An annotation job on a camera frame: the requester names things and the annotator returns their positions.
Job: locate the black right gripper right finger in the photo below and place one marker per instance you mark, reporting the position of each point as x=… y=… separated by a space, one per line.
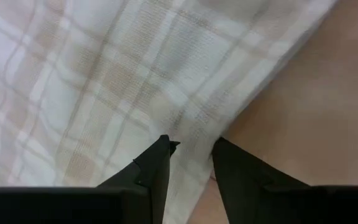
x=275 y=202

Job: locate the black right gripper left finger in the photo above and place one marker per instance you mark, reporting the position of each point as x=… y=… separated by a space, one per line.
x=104 y=205

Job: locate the white towel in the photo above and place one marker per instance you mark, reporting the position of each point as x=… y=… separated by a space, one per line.
x=73 y=77

